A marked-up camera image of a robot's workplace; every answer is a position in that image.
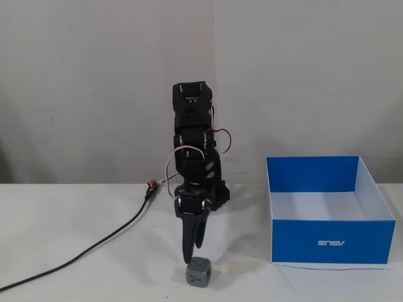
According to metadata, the black USB cable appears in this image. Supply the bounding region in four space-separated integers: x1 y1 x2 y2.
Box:
0 191 155 292

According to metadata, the white red servo wire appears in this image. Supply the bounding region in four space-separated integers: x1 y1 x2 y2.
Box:
163 106 233 189

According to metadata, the white red board wire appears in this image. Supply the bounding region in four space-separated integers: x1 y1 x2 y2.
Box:
156 176 183 187

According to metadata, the blue and white cardboard box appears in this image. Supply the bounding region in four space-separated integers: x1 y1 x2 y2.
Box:
265 155 397 265

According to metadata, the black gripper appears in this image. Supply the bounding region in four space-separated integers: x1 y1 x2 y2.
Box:
173 185 214 265

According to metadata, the gray lettered block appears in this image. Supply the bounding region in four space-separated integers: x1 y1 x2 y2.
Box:
186 256 212 288

